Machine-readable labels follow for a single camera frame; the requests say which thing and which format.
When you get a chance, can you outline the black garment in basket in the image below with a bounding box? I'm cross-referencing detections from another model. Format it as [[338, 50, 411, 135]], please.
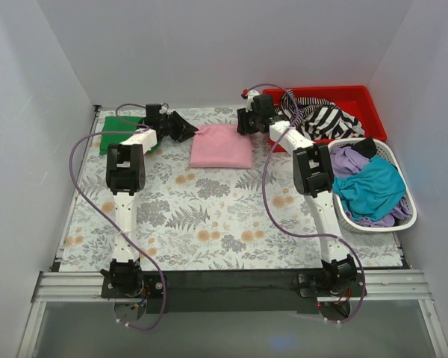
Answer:
[[352, 137, 377, 159]]

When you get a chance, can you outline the red plastic bin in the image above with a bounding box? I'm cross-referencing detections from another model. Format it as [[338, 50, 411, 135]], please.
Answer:
[[264, 85, 387, 144]]

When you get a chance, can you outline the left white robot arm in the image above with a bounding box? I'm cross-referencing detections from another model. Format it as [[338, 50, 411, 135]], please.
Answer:
[[102, 104, 197, 298]]

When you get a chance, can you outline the pink t-shirt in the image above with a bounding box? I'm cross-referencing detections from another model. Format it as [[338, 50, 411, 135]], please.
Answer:
[[190, 124, 253, 169]]

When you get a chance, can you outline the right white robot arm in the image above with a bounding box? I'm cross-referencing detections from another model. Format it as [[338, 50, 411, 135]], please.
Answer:
[[237, 89, 358, 297]]

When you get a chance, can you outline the aluminium frame rail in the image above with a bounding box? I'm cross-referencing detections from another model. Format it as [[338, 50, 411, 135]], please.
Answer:
[[17, 268, 448, 357]]

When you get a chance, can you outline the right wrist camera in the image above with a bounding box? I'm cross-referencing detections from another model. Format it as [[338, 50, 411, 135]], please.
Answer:
[[241, 89, 260, 112]]

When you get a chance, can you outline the white laundry basket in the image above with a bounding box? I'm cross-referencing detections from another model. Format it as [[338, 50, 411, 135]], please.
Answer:
[[328, 138, 417, 233]]

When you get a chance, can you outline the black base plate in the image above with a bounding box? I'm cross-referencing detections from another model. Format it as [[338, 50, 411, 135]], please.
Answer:
[[100, 268, 366, 314]]

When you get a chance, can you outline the black white striped shirt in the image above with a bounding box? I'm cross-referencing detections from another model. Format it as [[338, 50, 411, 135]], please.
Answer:
[[277, 89, 365, 141]]

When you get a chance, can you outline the lavender t-shirt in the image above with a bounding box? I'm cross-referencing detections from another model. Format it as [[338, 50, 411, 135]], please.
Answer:
[[330, 146, 370, 179]]

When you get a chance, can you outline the green t-shirt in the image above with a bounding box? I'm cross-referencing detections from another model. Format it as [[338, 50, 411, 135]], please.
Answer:
[[99, 116, 160, 156]]

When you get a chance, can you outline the teal t-shirt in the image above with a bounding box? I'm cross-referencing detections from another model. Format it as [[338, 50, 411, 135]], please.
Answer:
[[333, 157, 406, 222]]

